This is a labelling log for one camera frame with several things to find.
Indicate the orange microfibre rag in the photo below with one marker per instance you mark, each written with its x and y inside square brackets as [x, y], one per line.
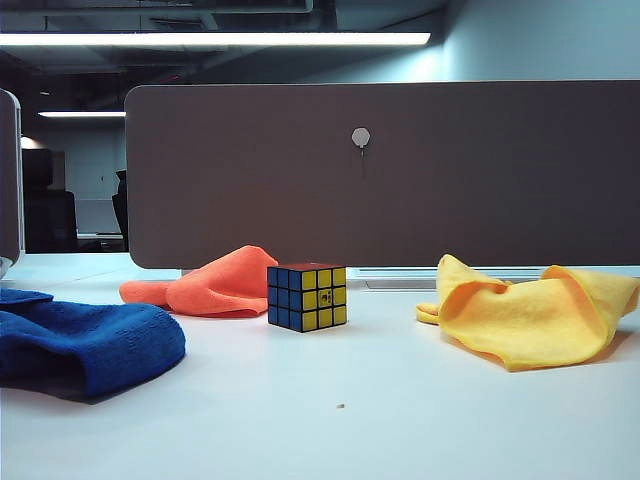
[225, 285]

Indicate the Rubik's cube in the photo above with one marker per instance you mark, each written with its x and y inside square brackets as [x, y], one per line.
[320, 300]

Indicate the yellow microfibre rag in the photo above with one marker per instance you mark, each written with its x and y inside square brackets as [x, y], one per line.
[525, 325]

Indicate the blue terry rag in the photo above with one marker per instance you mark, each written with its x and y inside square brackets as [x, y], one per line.
[100, 335]

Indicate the grey desk divider panel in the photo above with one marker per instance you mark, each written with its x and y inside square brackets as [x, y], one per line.
[450, 200]

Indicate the dark narrow chair back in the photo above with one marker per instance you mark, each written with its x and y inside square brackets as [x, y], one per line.
[121, 210]

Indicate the long ceiling light strip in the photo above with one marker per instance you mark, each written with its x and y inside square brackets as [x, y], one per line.
[250, 38]

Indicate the short ceiling light strip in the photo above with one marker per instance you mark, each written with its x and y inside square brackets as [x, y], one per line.
[80, 114]

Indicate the black office chair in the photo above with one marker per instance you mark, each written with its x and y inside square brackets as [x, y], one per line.
[50, 215]

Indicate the white rounded base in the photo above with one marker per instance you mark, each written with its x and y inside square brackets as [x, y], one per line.
[3, 267]

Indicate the grey hexagonal wall hook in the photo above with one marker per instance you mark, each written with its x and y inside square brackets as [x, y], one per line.
[360, 136]

